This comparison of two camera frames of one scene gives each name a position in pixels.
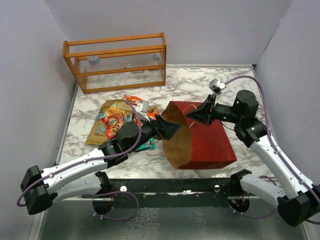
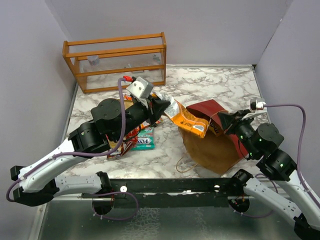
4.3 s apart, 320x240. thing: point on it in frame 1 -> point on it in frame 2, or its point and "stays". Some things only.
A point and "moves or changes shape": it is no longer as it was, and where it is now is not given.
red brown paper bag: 197,144 moves or changes shape
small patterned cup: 93,60 stays
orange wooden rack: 125,61 stays
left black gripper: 163,129 -> 158,106
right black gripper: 204,112 -> 227,119
